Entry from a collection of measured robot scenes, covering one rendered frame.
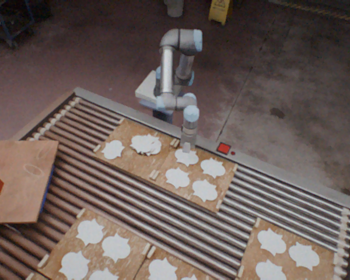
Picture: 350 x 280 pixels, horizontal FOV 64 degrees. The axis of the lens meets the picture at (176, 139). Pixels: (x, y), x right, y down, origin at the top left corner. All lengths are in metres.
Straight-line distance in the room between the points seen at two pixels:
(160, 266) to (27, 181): 0.82
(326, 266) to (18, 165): 1.66
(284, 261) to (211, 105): 2.28
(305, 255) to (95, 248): 1.03
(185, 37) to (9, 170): 1.20
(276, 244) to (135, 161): 0.90
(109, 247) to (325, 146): 2.63
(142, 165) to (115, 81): 2.21
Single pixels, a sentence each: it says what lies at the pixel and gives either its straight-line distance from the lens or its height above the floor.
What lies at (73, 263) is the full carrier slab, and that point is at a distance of 1.51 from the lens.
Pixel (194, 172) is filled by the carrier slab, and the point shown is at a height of 0.94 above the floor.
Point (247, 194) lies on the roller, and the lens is 1.70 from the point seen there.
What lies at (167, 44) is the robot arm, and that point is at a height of 1.48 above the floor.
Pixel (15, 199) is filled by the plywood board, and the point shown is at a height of 1.04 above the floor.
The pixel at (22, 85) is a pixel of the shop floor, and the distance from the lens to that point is 4.07.
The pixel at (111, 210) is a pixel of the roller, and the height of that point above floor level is 0.92.
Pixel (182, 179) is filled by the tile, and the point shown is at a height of 0.95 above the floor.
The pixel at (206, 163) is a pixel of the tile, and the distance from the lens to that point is 1.72.
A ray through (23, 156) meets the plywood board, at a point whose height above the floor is 1.04.
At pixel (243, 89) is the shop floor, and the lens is 3.80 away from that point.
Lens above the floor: 2.34
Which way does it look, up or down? 50 degrees down
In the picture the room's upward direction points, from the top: 4 degrees clockwise
